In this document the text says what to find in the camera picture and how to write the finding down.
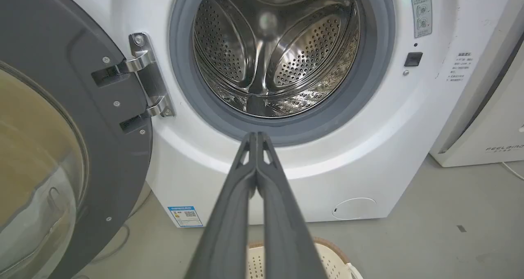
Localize grey warning label sticker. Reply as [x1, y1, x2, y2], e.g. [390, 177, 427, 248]
[408, 0, 433, 39]

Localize grey rubber door gasket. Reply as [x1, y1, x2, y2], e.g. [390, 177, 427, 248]
[169, 0, 396, 147]

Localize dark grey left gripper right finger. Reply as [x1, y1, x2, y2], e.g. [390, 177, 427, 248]
[256, 132, 328, 279]

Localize white front-load washing machine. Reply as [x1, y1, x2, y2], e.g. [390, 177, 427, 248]
[55, 0, 517, 228]

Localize white appliance with grey stripe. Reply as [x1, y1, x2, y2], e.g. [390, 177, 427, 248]
[429, 0, 524, 168]

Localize stainless steel washing machine drum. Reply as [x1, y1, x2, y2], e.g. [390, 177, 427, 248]
[192, 0, 361, 118]

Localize thin white power cable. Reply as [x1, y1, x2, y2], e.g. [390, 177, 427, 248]
[502, 161, 524, 181]

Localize cream perforated laundry basket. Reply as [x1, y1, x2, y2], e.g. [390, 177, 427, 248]
[246, 237, 363, 279]

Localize blue energy label sticker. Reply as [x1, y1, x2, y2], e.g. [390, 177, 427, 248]
[167, 206, 204, 228]

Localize grey washing machine door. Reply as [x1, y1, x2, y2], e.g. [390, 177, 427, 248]
[0, 0, 154, 279]

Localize silver metal door hinge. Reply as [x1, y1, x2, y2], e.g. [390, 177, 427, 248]
[121, 32, 176, 118]

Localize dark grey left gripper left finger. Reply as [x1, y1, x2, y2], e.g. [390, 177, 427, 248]
[184, 132, 257, 279]

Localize black door latch socket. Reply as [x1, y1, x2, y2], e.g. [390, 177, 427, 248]
[404, 52, 423, 68]

